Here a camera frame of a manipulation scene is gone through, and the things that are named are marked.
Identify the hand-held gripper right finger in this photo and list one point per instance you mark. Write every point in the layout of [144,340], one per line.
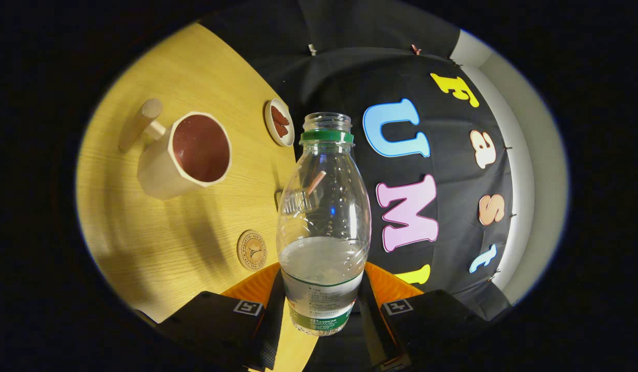
[433,325]

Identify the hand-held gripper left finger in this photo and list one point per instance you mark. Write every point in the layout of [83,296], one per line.
[210,320]

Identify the round wooden coaster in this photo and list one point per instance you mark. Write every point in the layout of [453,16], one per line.
[252,250]

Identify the clear plastic juice bottle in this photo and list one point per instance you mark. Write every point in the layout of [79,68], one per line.
[323,268]

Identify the wooden table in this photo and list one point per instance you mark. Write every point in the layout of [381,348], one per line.
[184,243]

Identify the small round plate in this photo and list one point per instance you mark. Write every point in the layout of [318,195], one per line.
[270,126]

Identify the red meat slice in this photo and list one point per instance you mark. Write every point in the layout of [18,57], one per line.
[279,116]
[282,130]

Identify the pink cloth clip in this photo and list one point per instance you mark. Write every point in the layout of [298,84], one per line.
[415,49]

